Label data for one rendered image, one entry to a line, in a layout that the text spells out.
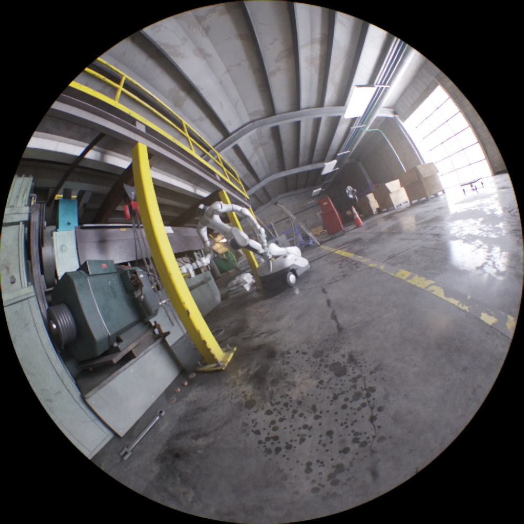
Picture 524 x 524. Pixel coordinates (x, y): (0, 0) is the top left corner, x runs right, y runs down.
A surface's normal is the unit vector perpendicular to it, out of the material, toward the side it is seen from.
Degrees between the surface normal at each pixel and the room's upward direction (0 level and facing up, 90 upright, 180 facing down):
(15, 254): 90
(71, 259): 90
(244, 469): 0
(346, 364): 0
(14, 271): 90
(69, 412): 90
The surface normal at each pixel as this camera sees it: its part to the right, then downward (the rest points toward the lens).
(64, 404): 0.90, -0.38
